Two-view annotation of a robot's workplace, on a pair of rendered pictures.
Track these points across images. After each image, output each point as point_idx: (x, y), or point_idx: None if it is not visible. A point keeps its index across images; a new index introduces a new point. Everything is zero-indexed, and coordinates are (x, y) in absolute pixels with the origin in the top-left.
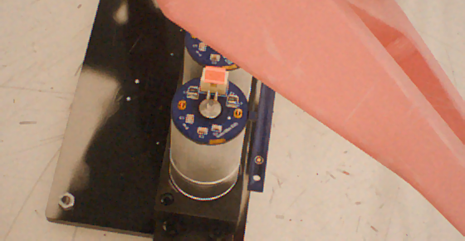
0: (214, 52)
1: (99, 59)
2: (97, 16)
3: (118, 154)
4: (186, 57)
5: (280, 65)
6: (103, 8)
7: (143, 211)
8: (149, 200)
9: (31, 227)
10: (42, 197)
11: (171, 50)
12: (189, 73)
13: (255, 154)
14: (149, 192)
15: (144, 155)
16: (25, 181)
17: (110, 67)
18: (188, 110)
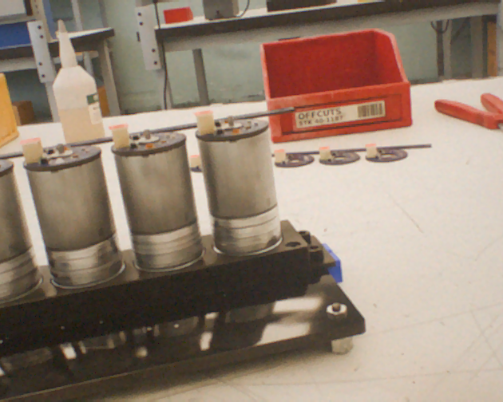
0: (168, 139)
1: (124, 361)
2: (48, 388)
3: (253, 309)
4: (170, 167)
5: None
6: (33, 388)
7: (307, 279)
8: (293, 280)
9: (378, 364)
10: (334, 372)
11: (94, 325)
12: (180, 179)
13: (261, 113)
14: (284, 282)
15: (244, 297)
16: (324, 392)
17: (135, 351)
18: (240, 130)
